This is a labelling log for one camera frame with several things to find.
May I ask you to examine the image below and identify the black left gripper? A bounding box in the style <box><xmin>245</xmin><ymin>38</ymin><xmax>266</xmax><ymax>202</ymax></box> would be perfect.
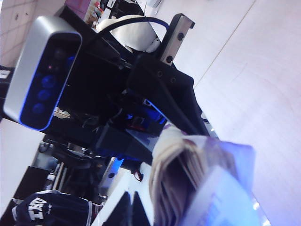
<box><xmin>50</xmin><ymin>13</ymin><xmax>212</xmax><ymax>165</ymax></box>

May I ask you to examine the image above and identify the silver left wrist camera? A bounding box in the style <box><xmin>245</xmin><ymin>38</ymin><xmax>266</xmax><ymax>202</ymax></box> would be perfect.
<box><xmin>3</xmin><ymin>16</ymin><xmax>83</xmax><ymax>132</ymax></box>

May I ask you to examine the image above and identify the black camera cable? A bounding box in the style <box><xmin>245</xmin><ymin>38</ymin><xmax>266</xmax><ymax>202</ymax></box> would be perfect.
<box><xmin>98</xmin><ymin>16</ymin><xmax>171</xmax><ymax>38</ymax></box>

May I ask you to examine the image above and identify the tissue packet with purple print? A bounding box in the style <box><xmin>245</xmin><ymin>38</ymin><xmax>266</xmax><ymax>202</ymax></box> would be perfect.
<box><xmin>149</xmin><ymin>123</ymin><xmax>268</xmax><ymax>226</ymax></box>

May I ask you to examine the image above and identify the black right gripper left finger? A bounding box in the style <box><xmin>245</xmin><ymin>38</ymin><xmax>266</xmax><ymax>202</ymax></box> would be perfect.
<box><xmin>103</xmin><ymin>191</ymin><xmax>132</xmax><ymax>226</ymax></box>

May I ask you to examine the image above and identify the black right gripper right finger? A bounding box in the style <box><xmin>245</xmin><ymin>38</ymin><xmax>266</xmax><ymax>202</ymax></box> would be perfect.
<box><xmin>131</xmin><ymin>192</ymin><xmax>152</xmax><ymax>226</ymax></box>

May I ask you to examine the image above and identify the person in dark printed shirt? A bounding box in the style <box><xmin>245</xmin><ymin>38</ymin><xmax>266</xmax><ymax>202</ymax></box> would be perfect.
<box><xmin>11</xmin><ymin>190</ymin><xmax>95</xmax><ymax>226</ymax></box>

